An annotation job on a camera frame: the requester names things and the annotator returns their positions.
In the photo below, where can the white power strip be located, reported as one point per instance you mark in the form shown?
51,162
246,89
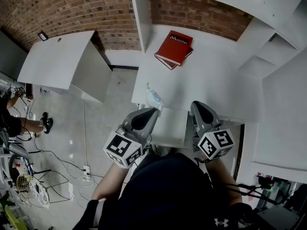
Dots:
86,170

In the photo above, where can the person's left forearm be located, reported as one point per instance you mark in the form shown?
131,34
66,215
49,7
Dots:
108,183

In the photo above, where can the plain red book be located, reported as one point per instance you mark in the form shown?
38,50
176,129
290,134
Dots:
185,57

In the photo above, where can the black wall plate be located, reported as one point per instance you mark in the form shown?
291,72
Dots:
42,36

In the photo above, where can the white drawer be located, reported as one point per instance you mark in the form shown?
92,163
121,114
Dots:
170,126

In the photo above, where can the clear plastic bag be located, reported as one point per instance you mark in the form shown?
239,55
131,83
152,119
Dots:
153,97

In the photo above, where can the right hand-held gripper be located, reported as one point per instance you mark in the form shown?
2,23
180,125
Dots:
214,142

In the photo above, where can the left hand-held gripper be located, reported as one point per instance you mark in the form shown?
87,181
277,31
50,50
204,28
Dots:
124,147

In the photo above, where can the person's right forearm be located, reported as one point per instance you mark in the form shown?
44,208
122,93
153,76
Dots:
223,183

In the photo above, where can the person's dark shirt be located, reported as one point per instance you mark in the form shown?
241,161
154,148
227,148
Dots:
168,195

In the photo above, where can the white wristband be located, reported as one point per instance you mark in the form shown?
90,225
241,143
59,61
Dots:
123,167

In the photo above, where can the grey box device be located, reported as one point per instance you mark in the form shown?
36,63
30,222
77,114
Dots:
278,218

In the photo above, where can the small white desk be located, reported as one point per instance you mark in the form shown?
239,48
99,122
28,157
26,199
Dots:
55,61

